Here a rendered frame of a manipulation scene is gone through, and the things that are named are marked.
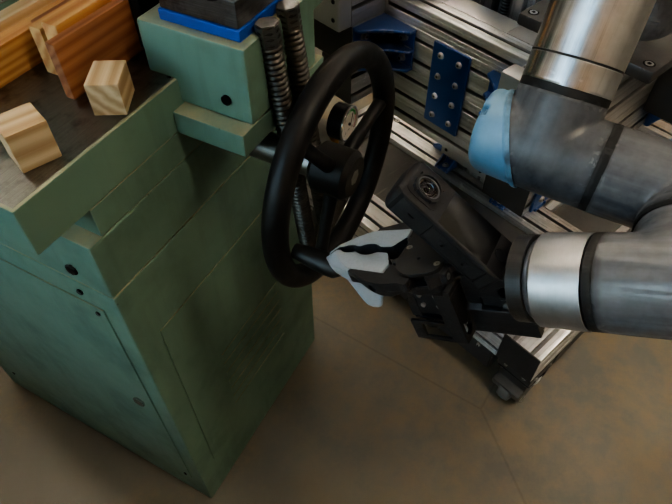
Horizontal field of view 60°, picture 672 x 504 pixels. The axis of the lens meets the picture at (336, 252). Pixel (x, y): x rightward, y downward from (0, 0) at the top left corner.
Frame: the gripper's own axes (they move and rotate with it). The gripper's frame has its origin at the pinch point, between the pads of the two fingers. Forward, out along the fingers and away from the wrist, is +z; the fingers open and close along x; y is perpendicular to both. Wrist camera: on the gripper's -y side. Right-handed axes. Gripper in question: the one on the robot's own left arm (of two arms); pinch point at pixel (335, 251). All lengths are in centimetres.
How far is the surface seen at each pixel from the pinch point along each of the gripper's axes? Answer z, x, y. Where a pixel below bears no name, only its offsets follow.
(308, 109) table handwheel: -0.6, 4.6, -13.4
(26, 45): 29.5, 0.3, -28.0
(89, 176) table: 18.0, -8.1, -15.8
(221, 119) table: 13.6, 6.2, -13.3
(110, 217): 20.9, -7.6, -10.4
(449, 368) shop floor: 32, 44, 75
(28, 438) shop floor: 98, -20, 41
